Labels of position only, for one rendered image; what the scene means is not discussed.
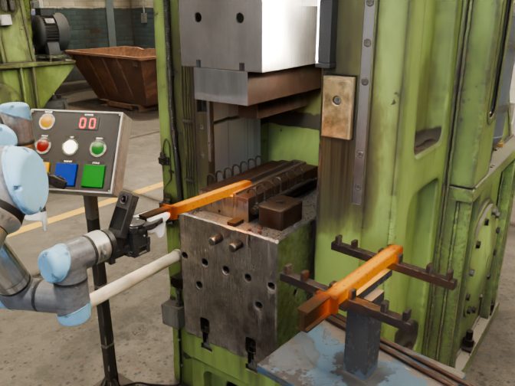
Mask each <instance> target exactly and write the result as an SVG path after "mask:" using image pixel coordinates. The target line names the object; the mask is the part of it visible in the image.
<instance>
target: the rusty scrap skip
mask: <svg viewBox="0 0 515 386"><path fill-rule="evenodd" d="M65 54H69V56H70V57H71V60H74V61H76V63H75V65H76V66H77V68H78V69H79V71H80V72H81V73H82V75H83V76H84V78H85V80H86V81H87V82H88V83H89V85H90V87H91V88H92V90H93V91H94V92H95V94H96V95H97V97H99V98H103V99H100V105H102V106H117V107H121V108H125V109H129V110H131V111H134V112H138V113H140V112H145V111H149V110H157V109H158V108H159V102H158V87H157V71H156V49H155V48H146V49H142V48H141V47H127V46H122V47H102V48H91V49H80V50H69V51H65ZM128 103H133V104H128Z"/></svg>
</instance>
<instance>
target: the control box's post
mask: <svg viewBox="0 0 515 386"><path fill-rule="evenodd" d="M83 198H84V210H85V217H86V220H87V233H90V232H92V231H96V230H100V219H99V217H100V215H99V208H98V200H97V197H95V196H84V195H83ZM92 271H93V284H94V285H96V286H102V285H104V284H106V283H107V282H106V275H105V268H104V262H101V263H99V264H96V265H95V266H92ZM97 317H98V323H99V330H100V342H101V345H105V346H108V345H109V344H111V343H113V338H112V331H111V324H110V311H109V303H108V300H106V301H104V302H102V303H100V304H99V305H97ZM101 349H102V354H103V368H104V375H105V379H108V381H109V386H113V385H112V380H113V379H114V378H115V379H116V367H115V359H114V352H113V345H111V346H110V347H109V348H107V349H104V348H103V347H101ZM116 381H117V380H116Z"/></svg>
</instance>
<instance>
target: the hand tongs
mask: <svg viewBox="0 0 515 386"><path fill-rule="evenodd" d="M325 320H326V321H327V322H329V323H331V324H333V325H335V326H337V327H338V328H340V329H342V330H344V331H346V317H345V316H343V315H341V314H339V313H337V314H336V315H334V314H332V313H330V316H328V317H327V318H326V319H325ZM380 342H382V343H384V344H386V345H388V346H390V347H392V348H394V349H396V350H398V351H400V352H402V353H403V354H405V355H407V356H409V357H411V358H413V359H415V360H416V361H419V362H421V363H422V364H424V365H427V366H428V367H429V368H432V369H434V370H436V371H438V372H439V373H441V374H443V375H445V376H447V377H449V378H450V379H452V380H454V381H456V382H458V383H460V384H462V385H464V386H475V385H473V384H471V383H469V382H467V381H465V380H464V379H462V378H459V377H458V376H456V375H453V374H452V373H450V372H449V371H446V370H444V369H443V368H440V367H438V366H437V365H434V364H433V363H431V362H429V361H427V360H425V359H423V358H421V357H419V356H417V355H416V354H414V353H412V352H410V351H408V350H406V349H404V348H402V347H401V346H399V345H396V344H395V343H393V342H390V341H389V340H387V339H384V338H382V337H380ZM379 348H380V349H381V350H383V351H384V352H386V353H388V354H390V355H391V356H393V357H395V358H397V359H398V360H400V361H403V362H404V363H406V364H407V365H410V366H412V367H413V368H415V369H417V370H419V371H420V372H422V373H424V374H426V375H428V376H429V377H431V378H434V379H435V380H437V381H439V382H441V383H442V384H444V385H446V386H457V385H456V384H453V383H451V382H450V381H448V380H446V379H444V378H442V377H440V376H438V375H437V374H435V373H433V372H431V371H429V370H428V369H426V368H423V367H422V366H420V365H418V364H416V363H414V362H413V361H410V360H409V359H407V358H405V357H403V356H401V355H400V354H398V353H396V352H394V351H393V350H391V349H389V348H386V347H385V346H384V345H381V344H380V343H379Z"/></svg>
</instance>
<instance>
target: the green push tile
mask: <svg viewBox="0 0 515 386"><path fill-rule="evenodd" d="M105 172H106V166H105V165H84V172H83V177H82V182H81V187H85V188H103V183H104V178H105Z"/></svg>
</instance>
